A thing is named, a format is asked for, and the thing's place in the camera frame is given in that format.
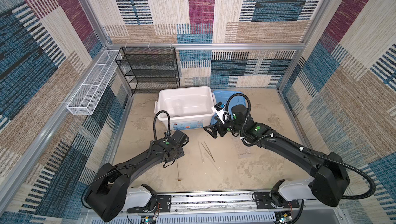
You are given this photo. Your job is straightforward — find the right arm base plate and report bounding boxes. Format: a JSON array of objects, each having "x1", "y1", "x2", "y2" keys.
[{"x1": 252, "y1": 192, "x2": 300, "y2": 210}]

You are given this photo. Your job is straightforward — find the white plastic bin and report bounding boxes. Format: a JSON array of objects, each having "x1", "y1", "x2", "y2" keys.
[{"x1": 154, "y1": 87, "x2": 215, "y2": 130}]

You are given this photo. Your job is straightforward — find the black wire mesh shelf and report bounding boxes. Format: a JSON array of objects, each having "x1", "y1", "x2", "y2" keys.
[{"x1": 115, "y1": 47, "x2": 180, "y2": 94}]

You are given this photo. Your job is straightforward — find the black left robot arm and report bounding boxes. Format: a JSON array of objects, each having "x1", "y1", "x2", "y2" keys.
[{"x1": 81, "y1": 129, "x2": 189, "y2": 223}]

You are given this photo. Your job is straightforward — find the clear glass flask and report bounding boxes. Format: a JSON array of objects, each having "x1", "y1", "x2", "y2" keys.
[{"x1": 172, "y1": 99, "x2": 184, "y2": 116}]

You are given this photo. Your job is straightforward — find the white wire mesh basket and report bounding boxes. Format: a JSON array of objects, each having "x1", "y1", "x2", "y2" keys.
[{"x1": 67, "y1": 50, "x2": 119, "y2": 115}]

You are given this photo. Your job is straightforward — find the metal tweezers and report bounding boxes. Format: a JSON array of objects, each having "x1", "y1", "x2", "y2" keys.
[{"x1": 202, "y1": 143, "x2": 216, "y2": 162}]

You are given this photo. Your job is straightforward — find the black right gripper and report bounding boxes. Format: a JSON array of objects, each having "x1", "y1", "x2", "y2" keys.
[{"x1": 203, "y1": 114, "x2": 244, "y2": 139}]

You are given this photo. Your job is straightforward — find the long metal spatula rod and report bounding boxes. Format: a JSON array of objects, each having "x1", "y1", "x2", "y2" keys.
[{"x1": 176, "y1": 161, "x2": 182, "y2": 182}]

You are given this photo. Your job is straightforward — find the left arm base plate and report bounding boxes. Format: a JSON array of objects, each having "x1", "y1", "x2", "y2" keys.
[{"x1": 127, "y1": 195, "x2": 172, "y2": 214}]

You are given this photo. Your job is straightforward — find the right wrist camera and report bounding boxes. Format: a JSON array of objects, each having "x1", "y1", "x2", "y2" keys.
[{"x1": 211, "y1": 102, "x2": 225, "y2": 124}]

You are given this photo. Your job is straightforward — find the aluminium mounting rail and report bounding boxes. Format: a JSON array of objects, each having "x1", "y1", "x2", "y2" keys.
[{"x1": 80, "y1": 189, "x2": 310, "y2": 218}]

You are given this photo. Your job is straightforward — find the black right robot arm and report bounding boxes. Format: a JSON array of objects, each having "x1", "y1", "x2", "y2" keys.
[{"x1": 204, "y1": 93, "x2": 376, "y2": 207}]

